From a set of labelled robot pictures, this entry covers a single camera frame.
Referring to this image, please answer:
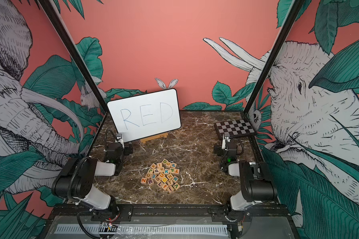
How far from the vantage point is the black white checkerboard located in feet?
3.48

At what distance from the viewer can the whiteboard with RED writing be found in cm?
85

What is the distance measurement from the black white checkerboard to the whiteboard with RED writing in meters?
0.31
